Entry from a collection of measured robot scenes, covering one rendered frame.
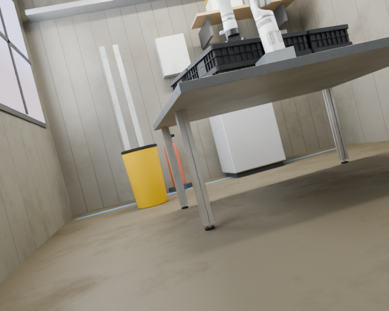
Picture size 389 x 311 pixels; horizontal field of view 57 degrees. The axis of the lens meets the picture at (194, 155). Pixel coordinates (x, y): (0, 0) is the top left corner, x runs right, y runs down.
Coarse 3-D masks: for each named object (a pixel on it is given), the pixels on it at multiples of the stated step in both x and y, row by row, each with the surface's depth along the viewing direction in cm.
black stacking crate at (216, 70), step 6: (246, 60) 186; (252, 60) 187; (222, 66) 181; (228, 66) 182; (234, 66) 183; (240, 66) 184; (246, 66) 187; (252, 66) 188; (210, 72) 188; (216, 72) 184; (222, 72) 182
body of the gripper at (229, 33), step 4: (232, 28) 192; (236, 28) 193; (228, 32) 192; (232, 32) 192; (236, 32) 192; (228, 36) 194; (232, 36) 194; (236, 36) 195; (240, 36) 196; (228, 40) 194
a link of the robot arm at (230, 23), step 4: (228, 20) 191; (232, 20) 192; (224, 24) 193; (228, 24) 192; (232, 24) 191; (236, 24) 193; (224, 28) 194; (228, 28) 192; (220, 32) 199; (224, 32) 199
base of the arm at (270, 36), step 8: (272, 16) 169; (256, 24) 173; (264, 24) 169; (272, 24) 168; (264, 32) 169; (272, 32) 168; (264, 40) 170; (272, 40) 168; (280, 40) 168; (264, 48) 172; (272, 48) 168; (280, 48) 168
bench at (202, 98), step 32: (288, 64) 141; (320, 64) 151; (352, 64) 180; (384, 64) 223; (192, 96) 150; (224, 96) 178; (256, 96) 221; (288, 96) 289; (160, 128) 284; (192, 160) 192
